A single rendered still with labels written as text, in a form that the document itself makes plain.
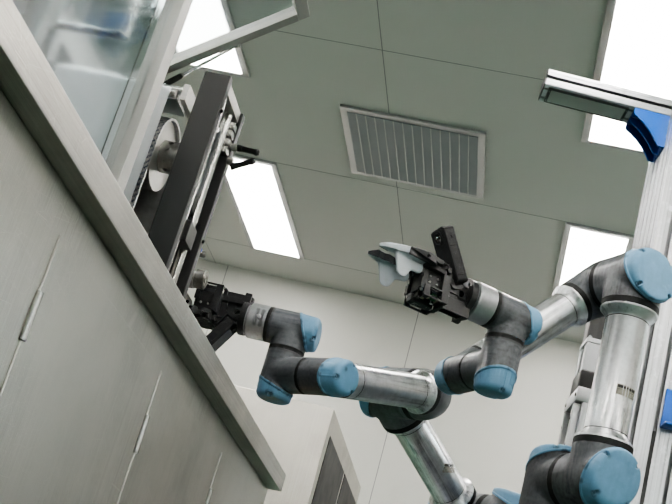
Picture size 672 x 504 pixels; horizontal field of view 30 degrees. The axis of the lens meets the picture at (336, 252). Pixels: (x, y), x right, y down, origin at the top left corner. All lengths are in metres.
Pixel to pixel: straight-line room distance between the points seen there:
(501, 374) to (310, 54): 2.82
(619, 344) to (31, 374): 1.42
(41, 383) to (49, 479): 0.15
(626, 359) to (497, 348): 0.29
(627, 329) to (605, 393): 0.14
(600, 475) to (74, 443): 1.16
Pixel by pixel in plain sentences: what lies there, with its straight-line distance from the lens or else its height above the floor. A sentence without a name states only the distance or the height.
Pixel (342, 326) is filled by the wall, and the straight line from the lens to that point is 7.32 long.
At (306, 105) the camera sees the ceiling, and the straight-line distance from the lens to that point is 5.37.
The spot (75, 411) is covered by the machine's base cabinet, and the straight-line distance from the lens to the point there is 1.54.
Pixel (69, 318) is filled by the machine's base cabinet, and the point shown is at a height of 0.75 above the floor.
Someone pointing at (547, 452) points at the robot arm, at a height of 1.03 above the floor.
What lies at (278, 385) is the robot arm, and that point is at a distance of 2.53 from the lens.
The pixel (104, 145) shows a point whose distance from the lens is 1.57.
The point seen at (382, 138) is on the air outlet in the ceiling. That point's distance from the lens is 5.41.
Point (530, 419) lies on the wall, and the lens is 7.14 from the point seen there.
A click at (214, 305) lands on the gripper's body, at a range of 2.61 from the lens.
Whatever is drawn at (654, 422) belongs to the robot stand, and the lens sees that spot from 2.82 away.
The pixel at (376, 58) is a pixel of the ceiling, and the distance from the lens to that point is 4.87.
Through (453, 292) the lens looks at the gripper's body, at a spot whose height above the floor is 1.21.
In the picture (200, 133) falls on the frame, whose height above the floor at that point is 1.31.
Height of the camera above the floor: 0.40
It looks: 21 degrees up
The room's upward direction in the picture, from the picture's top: 16 degrees clockwise
